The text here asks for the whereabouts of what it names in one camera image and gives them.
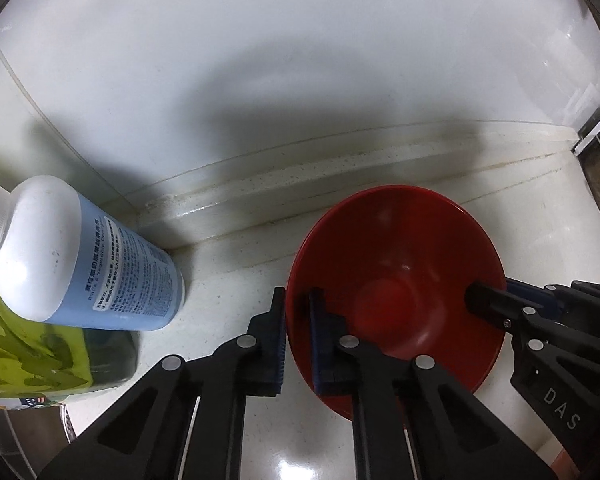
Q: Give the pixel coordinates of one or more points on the green dish soap bottle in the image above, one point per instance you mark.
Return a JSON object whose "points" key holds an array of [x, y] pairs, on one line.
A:
{"points": [[30, 350]]}

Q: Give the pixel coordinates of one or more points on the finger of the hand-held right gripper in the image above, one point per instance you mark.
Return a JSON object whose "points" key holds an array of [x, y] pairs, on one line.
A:
{"points": [[525, 292], [485, 300]]}

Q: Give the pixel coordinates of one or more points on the red bowl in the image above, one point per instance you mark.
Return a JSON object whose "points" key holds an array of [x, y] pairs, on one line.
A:
{"points": [[405, 270]]}

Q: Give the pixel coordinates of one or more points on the blue pump bottle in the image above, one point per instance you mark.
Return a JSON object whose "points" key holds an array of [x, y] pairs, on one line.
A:
{"points": [[130, 280]]}

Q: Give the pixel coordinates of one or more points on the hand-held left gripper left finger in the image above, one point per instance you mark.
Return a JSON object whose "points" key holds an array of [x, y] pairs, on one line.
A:
{"points": [[280, 355]]}

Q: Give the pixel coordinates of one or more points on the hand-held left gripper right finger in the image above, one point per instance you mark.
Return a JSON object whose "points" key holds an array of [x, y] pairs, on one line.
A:
{"points": [[317, 340]]}

